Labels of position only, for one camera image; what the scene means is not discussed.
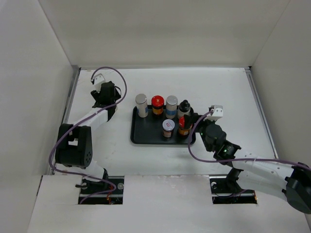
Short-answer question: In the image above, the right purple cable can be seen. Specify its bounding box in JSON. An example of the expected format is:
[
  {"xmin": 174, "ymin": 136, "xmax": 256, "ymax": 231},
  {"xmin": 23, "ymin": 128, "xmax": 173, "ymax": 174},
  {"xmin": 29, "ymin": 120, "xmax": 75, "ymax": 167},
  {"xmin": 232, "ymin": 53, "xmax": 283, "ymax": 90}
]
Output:
[{"xmin": 187, "ymin": 109, "xmax": 311, "ymax": 170}]

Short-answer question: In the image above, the purple cable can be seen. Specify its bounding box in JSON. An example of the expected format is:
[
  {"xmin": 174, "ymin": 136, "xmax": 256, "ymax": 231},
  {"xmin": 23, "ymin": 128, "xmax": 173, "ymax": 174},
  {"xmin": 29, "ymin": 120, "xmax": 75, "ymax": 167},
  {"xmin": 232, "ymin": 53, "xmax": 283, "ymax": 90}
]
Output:
[
  {"xmin": 49, "ymin": 67, "xmax": 128, "ymax": 204},
  {"xmin": 187, "ymin": 109, "xmax": 311, "ymax": 170}
]

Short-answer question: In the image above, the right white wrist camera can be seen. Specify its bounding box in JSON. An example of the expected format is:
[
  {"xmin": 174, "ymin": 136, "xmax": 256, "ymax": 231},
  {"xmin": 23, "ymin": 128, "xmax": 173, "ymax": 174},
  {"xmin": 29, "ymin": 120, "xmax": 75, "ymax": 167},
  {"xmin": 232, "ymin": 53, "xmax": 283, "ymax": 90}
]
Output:
[{"xmin": 207, "ymin": 105, "xmax": 224, "ymax": 121}]

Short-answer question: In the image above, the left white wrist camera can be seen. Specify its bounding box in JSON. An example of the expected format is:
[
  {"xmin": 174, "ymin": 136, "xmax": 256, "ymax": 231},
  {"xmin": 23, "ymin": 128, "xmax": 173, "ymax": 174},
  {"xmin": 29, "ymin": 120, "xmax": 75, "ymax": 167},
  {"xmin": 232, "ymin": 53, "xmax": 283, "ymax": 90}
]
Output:
[{"xmin": 93, "ymin": 73, "xmax": 106, "ymax": 93}]

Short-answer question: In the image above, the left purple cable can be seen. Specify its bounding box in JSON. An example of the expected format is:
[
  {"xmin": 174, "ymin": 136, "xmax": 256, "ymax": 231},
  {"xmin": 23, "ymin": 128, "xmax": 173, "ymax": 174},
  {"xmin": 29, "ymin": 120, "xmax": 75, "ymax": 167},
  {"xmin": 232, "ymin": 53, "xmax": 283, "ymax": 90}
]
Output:
[{"xmin": 49, "ymin": 67, "xmax": 128, "ymax": 204}]

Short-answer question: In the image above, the red lid jar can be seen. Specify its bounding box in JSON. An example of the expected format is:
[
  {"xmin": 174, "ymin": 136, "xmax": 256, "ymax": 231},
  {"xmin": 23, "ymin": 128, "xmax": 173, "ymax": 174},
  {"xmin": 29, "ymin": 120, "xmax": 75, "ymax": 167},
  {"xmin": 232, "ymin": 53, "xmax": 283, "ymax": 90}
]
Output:
[
  {"xmin": 177, "ymin": 115, "xmax": 193, "ymax": 138},
  {"xmin": 151, "ymin": 95, "xmax": 164, "ymax": 118}
]

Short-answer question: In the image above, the silver lid blue jar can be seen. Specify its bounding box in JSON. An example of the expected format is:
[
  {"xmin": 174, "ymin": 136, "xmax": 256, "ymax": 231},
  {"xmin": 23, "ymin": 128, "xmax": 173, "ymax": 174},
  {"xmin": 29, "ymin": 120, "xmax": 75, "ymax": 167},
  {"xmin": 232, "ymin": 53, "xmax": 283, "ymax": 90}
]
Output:
[{"xmin": 135, "ymin": 94, "xmax": 148, "ymax": 118}]

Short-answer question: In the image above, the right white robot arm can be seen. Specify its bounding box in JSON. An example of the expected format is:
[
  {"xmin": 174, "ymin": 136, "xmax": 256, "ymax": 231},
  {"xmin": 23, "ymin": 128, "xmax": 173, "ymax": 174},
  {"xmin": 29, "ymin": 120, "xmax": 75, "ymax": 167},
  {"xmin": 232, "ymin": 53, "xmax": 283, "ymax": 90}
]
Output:
[{"xmin": 179, "ymin": 110, "xmax": 311, "ymax": 214}]

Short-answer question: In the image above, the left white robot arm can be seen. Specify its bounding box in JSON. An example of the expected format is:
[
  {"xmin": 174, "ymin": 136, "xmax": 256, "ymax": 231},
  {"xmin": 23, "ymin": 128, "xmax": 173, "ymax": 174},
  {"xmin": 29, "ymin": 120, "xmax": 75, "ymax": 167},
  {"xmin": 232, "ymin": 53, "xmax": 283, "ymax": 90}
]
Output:
[{"xmin": 49, "ymin": 80, "xmax": 124, "ymax": 194}]

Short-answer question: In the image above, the white lid spice jar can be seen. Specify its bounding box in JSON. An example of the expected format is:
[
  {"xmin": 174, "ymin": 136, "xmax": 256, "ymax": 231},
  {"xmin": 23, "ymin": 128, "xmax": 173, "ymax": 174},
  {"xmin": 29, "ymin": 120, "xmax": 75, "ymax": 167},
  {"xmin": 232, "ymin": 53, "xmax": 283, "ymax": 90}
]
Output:
[{"xmin": 162, "ymin": 119, "xmax": 175, "ymax": 140}]

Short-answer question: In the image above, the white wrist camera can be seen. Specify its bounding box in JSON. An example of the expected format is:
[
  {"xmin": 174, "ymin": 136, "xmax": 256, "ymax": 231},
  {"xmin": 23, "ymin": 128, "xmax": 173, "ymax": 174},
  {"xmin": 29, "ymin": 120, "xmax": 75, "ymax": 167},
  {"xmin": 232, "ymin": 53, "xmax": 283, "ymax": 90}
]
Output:
[
  {"xmin": 93, "ymin": 73, "xmax": 106, "ymax": 93},
  {"xmin": 207, "ymin": 105, "xmax": 224, "ymax": 121}
]

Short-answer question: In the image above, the black cap white bottle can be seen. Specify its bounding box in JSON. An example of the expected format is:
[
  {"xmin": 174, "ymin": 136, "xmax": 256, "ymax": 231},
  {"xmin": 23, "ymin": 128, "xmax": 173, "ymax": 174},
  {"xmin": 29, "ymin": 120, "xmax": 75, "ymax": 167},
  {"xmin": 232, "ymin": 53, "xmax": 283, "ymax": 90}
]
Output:
[{"xmin": 177, "ymin": 100, "xmax": 191, "ymax": 119}]

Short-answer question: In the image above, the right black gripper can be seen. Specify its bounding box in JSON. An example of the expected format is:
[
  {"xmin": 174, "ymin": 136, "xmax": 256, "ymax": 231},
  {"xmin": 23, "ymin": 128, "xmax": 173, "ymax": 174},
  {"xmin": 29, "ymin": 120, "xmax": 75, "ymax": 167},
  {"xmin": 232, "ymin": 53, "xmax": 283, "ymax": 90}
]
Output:
[{"xmin": 184, "ymin": 113, "xmax": 217, "ymax": 152}]

